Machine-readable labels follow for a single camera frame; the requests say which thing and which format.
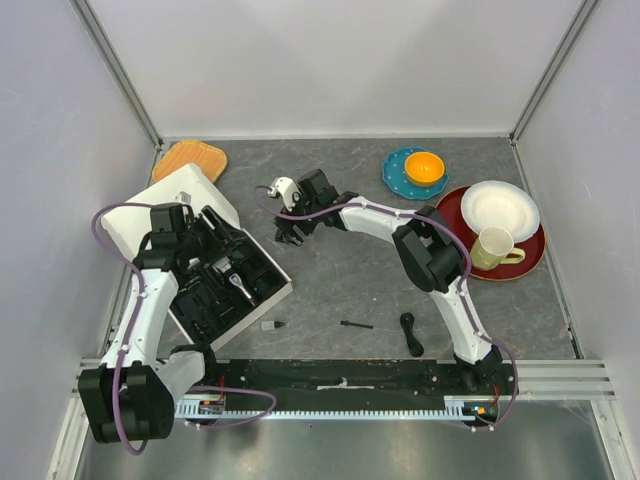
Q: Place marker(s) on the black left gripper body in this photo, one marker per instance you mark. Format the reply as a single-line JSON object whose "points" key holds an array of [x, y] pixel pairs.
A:
{"points": [[201, 241]]}

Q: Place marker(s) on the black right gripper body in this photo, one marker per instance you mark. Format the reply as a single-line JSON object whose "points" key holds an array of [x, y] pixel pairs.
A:
{"points": [[307, 226]]}

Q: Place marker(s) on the white clipper kit box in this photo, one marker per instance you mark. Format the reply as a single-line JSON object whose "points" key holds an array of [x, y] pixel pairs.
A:
{"points": [[226, 279]]}

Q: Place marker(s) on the black cleaning brush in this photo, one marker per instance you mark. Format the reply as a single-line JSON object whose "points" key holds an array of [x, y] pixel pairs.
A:
{"points": [[356, 325]]}

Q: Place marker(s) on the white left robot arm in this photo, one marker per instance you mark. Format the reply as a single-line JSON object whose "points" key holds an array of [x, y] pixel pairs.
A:
{"points": [[131, 396]]}

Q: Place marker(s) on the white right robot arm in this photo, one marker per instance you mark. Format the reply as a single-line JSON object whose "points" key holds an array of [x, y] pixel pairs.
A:
{"points": [[434, 259]]}

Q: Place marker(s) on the silver black hair clipper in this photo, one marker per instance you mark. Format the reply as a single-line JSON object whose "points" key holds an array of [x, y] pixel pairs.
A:
{"points": [[226, 268]]}

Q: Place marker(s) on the woven orange tray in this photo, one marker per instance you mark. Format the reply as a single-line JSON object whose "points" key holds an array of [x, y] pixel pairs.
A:
{"points": [[211, 160]]}

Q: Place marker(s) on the teal dotted plate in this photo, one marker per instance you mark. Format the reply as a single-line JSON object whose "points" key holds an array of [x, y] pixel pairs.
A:
{"points": [[394, 176]]}

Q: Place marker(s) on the orange bowl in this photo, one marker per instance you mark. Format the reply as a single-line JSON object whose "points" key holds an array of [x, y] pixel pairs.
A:
{"points": [[424, 168]]}

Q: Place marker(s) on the dark red plate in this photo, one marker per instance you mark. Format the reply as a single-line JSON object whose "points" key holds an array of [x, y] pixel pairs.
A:
{"points": [[450, 209]]}

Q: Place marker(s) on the pale yellow mug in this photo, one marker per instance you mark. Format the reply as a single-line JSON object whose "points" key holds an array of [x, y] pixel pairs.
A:
{"points": [[495, 246]]}

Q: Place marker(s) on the white paper bowl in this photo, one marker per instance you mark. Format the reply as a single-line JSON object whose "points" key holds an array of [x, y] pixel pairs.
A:
{"points": [[500, 204]]}

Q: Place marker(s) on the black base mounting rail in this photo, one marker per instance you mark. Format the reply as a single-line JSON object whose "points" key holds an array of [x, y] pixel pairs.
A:
{"points": [[350, 385]]}

